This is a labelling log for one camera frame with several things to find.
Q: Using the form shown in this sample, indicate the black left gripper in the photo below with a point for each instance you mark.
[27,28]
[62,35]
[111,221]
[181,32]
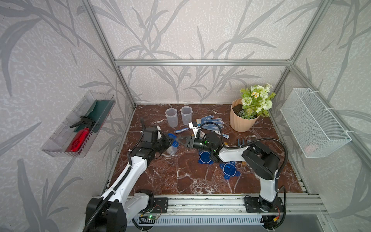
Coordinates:
[167,143]

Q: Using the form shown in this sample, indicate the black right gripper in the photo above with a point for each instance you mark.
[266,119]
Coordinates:
[191,141]

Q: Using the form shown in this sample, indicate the clear container blue lid front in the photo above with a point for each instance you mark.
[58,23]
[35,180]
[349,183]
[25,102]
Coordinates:
[172,150]

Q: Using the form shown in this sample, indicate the clear container blue lid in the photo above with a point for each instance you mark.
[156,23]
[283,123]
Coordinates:
[186,113]
[172,117]
[172,150]

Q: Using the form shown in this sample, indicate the small white toothpaste tube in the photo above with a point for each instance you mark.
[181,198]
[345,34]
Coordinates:
[223,134]

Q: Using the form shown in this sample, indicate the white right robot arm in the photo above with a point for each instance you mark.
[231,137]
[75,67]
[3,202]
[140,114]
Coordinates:
[260,158]

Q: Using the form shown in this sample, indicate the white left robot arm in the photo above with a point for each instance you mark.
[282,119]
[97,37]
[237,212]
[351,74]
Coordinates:
[113,210]

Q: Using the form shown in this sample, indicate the blue dotted work glove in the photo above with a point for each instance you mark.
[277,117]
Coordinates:
[211,121]

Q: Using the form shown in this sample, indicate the beige ribbed flower pot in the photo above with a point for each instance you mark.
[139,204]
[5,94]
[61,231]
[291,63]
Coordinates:
[237,123]

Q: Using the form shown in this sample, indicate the green mat in tray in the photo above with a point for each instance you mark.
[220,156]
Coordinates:
[98,112]

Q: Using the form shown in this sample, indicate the red spray bottle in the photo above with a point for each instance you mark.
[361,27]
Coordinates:
[81,135]

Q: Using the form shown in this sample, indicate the green white artificial flowers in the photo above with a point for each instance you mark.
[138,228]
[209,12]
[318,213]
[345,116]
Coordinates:
[256,101]

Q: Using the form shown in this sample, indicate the blue garden fork wooden handle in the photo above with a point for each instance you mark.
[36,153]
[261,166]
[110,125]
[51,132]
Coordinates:
[242,142]

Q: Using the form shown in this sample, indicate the clear plastic wall tray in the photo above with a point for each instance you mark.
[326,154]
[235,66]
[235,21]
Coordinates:
[57,144]

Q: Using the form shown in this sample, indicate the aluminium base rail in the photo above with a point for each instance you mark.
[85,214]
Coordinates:
[304,212]

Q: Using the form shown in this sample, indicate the white wire mesh basket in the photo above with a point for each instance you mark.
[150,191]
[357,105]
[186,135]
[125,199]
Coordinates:
[313,125]

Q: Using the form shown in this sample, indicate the aluminium frame post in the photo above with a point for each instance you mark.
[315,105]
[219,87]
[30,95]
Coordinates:
[94,20]

